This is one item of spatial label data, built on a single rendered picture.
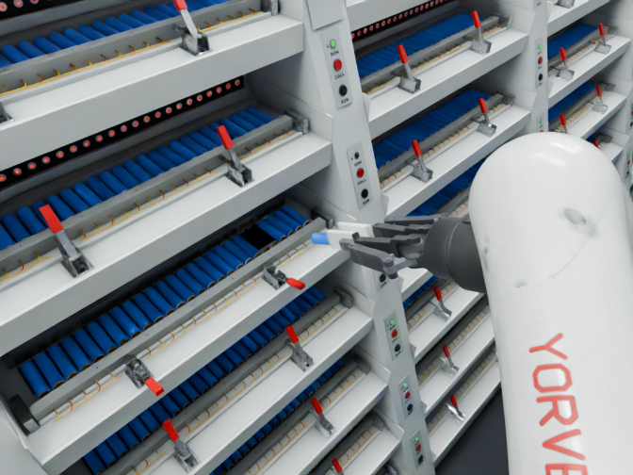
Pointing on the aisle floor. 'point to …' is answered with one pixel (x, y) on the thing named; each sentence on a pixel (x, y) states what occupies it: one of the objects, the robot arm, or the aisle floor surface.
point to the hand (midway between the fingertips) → (350, 237)
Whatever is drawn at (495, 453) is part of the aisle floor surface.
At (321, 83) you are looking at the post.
